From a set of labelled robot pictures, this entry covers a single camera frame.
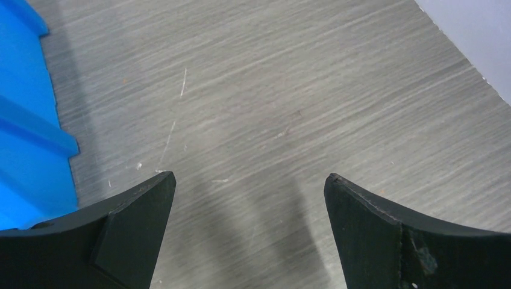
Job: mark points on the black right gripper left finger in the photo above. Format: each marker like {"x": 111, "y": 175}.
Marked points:
{"x": 113, "y": 243}

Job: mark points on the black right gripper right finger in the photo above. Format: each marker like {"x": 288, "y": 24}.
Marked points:
{"x": 382, "y": 244}

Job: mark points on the blue three-compartment plastic bin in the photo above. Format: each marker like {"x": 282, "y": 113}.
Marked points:
{"x": 36, "y": 178}

